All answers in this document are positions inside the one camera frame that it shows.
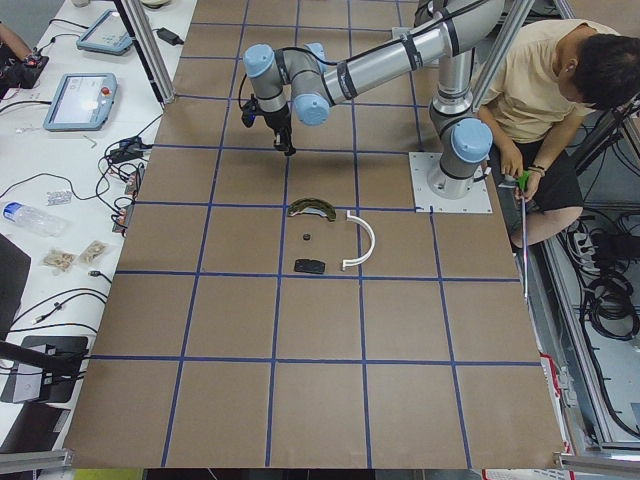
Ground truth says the black brake pad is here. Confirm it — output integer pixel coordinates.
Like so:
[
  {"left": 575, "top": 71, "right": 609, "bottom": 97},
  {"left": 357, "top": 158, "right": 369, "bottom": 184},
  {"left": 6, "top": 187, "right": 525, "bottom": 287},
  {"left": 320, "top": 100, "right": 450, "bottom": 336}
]
[{"left": 294, "top": 258, "right": 326, "bottom": 275}]

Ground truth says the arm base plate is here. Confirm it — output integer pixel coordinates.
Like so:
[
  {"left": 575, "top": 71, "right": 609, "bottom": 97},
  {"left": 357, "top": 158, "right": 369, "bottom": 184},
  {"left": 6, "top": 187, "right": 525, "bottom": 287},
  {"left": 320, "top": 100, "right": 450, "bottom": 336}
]
[{"left": 408, "top": 152, "right": 493, "bottom": 214}]

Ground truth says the black camera stand base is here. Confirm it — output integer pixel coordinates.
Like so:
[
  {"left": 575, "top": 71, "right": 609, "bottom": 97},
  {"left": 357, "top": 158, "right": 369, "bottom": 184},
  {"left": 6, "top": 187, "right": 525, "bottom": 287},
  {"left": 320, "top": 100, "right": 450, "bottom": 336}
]
[{"left": 1, "top": 336, "right": 89, "bottom": 404}]

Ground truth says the person in beige shirt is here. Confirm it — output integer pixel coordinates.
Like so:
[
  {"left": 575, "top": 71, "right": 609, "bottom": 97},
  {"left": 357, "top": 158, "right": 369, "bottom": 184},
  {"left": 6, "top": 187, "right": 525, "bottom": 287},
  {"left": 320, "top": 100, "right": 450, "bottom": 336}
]
[{"left": 478, "top": 19, "right": 639, "bottom": 249}]

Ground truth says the clear plastic water bottle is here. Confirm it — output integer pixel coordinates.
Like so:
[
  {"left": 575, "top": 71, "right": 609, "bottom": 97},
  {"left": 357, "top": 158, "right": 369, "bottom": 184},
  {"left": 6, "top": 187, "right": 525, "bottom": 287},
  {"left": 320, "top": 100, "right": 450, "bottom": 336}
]
[{"left": 1, "top": 201, "right": 69, "bottom": 237}]

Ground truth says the aluminium frame post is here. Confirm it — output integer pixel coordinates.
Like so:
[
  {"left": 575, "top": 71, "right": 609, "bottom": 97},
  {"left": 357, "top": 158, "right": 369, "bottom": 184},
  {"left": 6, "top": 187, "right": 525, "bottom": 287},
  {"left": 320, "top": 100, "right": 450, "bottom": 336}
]
[{"left": 114, "top": 0, "right": 175, "bottom": 105}]

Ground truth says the near teach pendant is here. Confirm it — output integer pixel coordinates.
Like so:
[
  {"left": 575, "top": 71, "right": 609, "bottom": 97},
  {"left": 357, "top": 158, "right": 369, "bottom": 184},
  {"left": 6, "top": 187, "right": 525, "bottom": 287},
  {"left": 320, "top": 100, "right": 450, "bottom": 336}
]
[{"left": 43, "top": 73, "right": 118, "bottom": 132}]

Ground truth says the white curved plastic bracket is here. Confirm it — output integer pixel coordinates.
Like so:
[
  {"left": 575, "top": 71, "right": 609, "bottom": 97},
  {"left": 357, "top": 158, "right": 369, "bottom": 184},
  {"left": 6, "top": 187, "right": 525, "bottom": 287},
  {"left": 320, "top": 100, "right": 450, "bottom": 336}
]
[{"left": 340, "top": 209, "right": 378, "bottom": 271}]

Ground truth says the far teach pendant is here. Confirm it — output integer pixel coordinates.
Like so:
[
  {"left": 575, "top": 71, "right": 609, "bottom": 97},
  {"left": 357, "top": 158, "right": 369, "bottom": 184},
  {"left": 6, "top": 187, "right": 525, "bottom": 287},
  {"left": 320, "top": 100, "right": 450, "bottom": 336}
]
[{"left": 76, "top": 10, "right": 132, "bottom": 56}]

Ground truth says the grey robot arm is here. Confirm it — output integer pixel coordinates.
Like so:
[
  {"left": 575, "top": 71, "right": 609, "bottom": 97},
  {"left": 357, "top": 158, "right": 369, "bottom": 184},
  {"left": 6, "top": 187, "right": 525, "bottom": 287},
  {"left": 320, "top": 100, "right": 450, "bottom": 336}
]
[{"left": 240, "top": 1, "right": 504, "bottom": 156}]

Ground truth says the teach pendant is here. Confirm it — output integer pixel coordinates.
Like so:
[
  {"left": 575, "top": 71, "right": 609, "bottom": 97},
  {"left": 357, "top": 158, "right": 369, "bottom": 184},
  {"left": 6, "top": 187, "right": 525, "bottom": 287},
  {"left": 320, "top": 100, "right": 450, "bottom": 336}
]
[
  {"left": 76, "top": 10, "right": 132, "bottom": 56},
  {"left": 43, "top": 73, "right": 118, "bottom": 132}
]

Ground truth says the black power adapter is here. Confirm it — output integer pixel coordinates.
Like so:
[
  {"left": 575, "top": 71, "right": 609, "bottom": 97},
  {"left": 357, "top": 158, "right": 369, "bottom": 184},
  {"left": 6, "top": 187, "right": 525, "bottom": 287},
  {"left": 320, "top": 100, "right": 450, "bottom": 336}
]
[{"left": 156, "top": 27, "right": 184, "bottom": 46}]

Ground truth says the olive brake shoe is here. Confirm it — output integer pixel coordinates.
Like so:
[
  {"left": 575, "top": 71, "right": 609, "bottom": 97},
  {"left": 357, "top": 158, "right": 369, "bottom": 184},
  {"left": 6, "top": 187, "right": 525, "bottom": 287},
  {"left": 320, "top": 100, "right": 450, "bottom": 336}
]
[{"left": 287, "top": 197, "right": 337, "bottom": 222}]

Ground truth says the green handled grabber tool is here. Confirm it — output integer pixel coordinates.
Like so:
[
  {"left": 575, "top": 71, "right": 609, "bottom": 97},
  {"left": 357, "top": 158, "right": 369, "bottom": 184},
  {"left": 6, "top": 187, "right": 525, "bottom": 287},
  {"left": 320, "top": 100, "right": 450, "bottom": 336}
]
[{"left": 517, "top": 170, "right": 530, "bottom": 303}]

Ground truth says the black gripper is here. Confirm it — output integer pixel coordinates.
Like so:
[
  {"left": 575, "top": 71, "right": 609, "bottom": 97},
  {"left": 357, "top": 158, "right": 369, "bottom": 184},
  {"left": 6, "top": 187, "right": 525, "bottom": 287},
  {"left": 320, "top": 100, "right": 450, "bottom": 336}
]
[{"left": 264, "top": 103, "right": 294, "bottom": 156}]

